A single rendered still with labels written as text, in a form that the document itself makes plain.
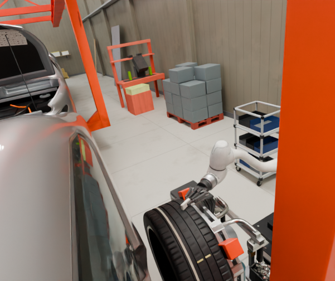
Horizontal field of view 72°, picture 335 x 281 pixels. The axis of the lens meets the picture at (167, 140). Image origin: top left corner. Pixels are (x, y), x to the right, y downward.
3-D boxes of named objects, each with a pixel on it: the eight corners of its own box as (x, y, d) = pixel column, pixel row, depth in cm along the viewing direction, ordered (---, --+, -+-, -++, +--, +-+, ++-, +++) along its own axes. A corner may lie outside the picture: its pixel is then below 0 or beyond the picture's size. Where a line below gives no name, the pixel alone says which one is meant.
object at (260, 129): (233, 170, 347) (231, 107, 305) (255, 161, 361) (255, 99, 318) (260, 189, 302) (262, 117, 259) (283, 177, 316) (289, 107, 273)
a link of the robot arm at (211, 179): (205, 184, 145) (200, 189, 141) (203, 172, 142) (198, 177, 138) (218, 188, 139) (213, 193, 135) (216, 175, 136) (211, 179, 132)
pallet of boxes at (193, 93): (223, 119, 536) (221, 63, 483) (193, 130, 505) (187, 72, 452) (193, 108, 639) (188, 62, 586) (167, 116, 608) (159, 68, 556)
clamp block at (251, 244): (246, 246, 128) (246, 239, 126) (258, 238, 131) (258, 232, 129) (252, 252, 124) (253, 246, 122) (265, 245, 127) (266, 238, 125)
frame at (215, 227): (185, 247, 171) (176, 188, 148) (193, 243, 173) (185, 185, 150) (235, 320, 125) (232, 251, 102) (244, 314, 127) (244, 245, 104)
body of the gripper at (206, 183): (212, 192, 135) (204, 200, 129) (200, 188, 141) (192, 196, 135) (211, 180, 133) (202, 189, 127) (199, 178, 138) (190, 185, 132)
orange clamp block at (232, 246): (216, 244, 113) (224, 245, 105) (229, 237, 115) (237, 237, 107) (223, 259, 111) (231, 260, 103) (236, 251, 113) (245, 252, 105)
